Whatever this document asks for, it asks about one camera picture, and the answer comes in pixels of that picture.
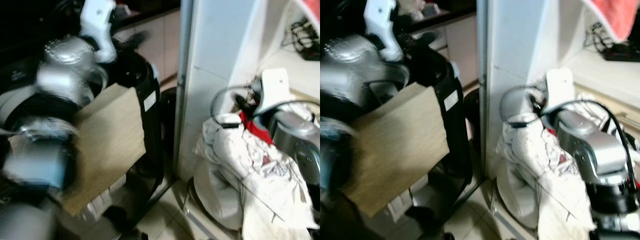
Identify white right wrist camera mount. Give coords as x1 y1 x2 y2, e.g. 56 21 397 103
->
254 67 291 117
542 67 576 116

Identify beige cabinet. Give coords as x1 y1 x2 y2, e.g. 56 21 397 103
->
114 9 182 88
409 12 479 90

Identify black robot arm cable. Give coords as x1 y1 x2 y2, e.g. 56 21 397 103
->
210 85 321 132
499 85 640 191

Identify white printed garment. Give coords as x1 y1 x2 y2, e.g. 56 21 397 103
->
192 112 321 240
495 99 640 240

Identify beige wooden board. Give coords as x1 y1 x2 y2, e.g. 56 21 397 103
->
344 82 451 219
59 82 147 217

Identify white laundry basket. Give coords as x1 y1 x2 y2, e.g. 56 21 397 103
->
192 159 247 232
496 160 550 230

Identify black power strip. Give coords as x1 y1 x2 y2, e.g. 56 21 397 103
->
299 46 321 62
602 43 640 64

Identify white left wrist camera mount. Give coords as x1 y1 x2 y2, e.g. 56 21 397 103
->
363 0 404 63
79 0 119 64

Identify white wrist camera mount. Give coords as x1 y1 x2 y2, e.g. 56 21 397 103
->
79 0 119 64
254 67 291 117
363 0 404 63
542 67 576 116

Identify tangled black cables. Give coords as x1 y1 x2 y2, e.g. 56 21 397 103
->
583 22 621 54
281 17 321 55

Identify pink towel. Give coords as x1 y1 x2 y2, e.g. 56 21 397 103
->
585 0 640 44
295 0 321 22

